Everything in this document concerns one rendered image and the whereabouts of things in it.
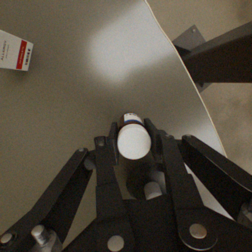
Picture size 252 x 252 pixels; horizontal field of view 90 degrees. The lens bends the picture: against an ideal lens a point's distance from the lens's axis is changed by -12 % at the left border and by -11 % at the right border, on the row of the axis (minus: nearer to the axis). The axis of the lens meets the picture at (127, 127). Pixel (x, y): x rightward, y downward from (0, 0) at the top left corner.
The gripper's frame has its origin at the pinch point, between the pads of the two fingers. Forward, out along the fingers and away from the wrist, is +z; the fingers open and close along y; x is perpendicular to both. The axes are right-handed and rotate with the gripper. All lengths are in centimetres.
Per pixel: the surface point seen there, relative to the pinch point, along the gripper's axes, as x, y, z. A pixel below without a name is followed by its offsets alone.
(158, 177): -9.5, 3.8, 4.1
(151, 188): -10.4, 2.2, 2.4
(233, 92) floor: -8, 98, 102
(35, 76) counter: 10.1, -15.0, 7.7
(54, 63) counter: 11.6, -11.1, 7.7
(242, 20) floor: 54, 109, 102
